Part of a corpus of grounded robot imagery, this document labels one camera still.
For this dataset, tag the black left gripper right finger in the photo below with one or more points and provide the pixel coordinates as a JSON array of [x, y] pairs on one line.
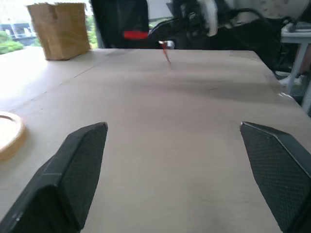
[[279, 170]]

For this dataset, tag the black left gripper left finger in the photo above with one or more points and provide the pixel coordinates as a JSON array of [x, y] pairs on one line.
[[73, 174]]

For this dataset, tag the round wooden stand base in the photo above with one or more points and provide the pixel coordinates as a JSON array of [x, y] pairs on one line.
[[9, 136]]

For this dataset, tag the light grey side table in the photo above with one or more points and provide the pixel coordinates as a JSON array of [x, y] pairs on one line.
[[297, 46]]

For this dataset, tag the brown cardboard box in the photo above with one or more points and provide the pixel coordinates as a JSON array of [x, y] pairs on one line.
[[60, 29]]

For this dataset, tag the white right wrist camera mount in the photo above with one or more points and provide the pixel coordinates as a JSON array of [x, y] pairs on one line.
[[210, 14]]

